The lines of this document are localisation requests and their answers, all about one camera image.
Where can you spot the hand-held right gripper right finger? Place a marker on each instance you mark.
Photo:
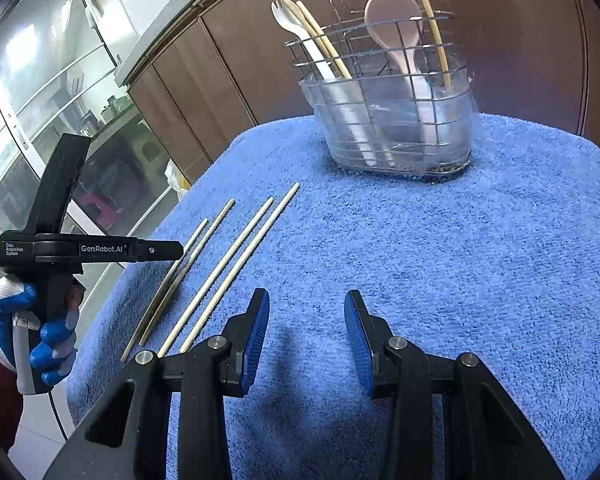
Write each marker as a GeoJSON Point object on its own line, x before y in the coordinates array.
{"type": "Point", "coordinates": [357, 335]}

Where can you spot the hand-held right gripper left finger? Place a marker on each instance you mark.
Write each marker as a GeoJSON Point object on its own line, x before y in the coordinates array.
{"type": "Point", "coordinates": [257, 335]}

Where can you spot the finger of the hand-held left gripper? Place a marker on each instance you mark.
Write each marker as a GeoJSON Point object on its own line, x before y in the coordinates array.
{"type": "Point", "coordinates": [157, 250]}

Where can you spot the white plastic fork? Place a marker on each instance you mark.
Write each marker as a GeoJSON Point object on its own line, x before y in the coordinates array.
{"type": "Point", "coordinates": [285, 15]}

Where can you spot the pink plastic spoon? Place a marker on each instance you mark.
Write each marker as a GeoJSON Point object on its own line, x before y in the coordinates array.
{"type": "Point", "coordinates": [392, 20]}

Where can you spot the person's left hand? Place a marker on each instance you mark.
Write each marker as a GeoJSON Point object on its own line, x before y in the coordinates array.
{"type": "Point", "coordinates": [50, 347]}

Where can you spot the blue terry towel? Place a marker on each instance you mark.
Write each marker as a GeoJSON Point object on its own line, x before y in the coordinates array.
{"type": "Point", "coordinates": [380, 270]}

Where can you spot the yellow plastic bag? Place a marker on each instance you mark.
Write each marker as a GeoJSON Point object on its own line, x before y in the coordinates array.
{"type": "Point", "coordinates": [176, 177]}

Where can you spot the sliding glass door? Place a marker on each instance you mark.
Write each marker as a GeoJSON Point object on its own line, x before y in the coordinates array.
{"type": "Point", "coordinates": [30, 85]}

